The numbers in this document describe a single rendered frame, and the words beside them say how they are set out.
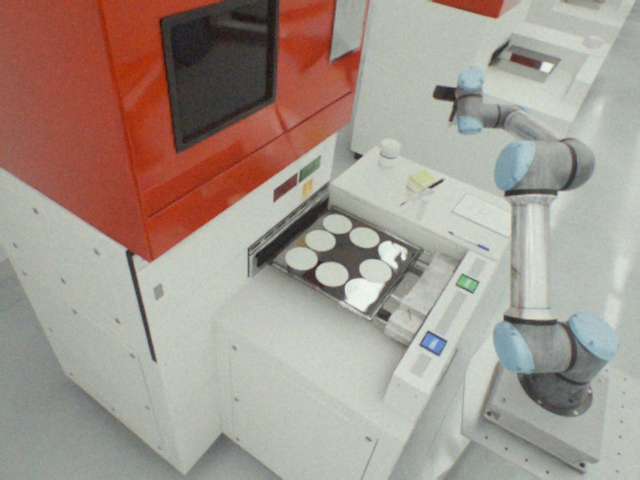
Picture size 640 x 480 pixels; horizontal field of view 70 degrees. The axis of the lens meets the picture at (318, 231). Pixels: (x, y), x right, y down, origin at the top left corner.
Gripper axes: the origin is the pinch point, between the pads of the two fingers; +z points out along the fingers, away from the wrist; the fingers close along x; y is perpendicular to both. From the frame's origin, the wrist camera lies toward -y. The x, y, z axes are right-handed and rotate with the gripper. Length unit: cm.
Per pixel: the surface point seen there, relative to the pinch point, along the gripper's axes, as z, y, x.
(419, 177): -12.9, -1.6, -30.5
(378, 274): -34, 0, -65
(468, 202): -6.1, 17.4, -31.6
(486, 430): -54, 41, -89
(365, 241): -24, -9, -58
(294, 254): -37, -27, -70
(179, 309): -69, -42, -91
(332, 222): -21, -23, -57
